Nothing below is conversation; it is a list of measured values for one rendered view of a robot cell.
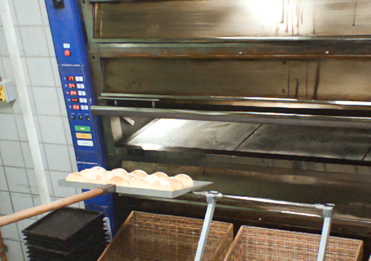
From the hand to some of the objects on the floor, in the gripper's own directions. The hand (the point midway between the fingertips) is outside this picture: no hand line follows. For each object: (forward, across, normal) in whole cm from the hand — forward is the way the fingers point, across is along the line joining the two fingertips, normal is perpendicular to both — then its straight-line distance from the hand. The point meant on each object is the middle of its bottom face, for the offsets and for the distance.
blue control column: (-47, +82, -273) cm, 289 cm away
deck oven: (+50, +81, -274) cm, 290 cm away
